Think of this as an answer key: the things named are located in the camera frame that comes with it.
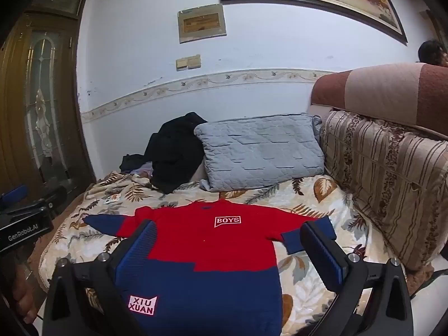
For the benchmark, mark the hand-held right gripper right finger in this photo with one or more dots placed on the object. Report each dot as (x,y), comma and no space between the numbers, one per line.
(325,255)

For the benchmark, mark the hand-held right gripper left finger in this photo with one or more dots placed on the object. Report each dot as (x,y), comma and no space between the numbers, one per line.
(140,248)

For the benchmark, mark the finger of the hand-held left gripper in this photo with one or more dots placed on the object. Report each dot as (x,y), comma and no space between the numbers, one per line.
(54,197)
(15,194)

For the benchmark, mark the red and blue sweater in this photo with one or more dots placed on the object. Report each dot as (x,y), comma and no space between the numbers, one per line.
(217,252)

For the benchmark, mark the person's left hand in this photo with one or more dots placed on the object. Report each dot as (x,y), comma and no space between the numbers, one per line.
(24,294)

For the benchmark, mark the leaf print blanket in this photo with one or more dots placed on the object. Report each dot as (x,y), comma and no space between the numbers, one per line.
(315,196)

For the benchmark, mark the purple cloth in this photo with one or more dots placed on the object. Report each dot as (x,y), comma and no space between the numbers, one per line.
(145,171)

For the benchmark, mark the striped floral sofa cushion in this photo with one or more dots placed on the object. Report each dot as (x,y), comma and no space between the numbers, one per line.
(392,189)

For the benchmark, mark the black clothing pile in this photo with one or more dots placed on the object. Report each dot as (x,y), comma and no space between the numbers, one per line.
(175,154)

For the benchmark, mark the wooden door with glass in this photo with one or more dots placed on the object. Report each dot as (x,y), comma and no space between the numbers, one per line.
(45,94)

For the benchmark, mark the grey quilted pillow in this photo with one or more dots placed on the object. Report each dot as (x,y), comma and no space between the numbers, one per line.
(259,150)

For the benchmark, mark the brown and beige sofa cover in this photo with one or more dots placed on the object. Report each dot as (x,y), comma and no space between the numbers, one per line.
(378,91)

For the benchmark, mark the small framed picture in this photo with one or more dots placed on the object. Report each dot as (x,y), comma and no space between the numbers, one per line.
(201,22)

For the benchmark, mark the person's head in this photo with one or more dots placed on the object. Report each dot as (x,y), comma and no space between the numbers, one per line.
(430,52)

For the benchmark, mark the beige wall switch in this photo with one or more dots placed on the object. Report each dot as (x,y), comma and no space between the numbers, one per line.
(181,63)
(194,61)

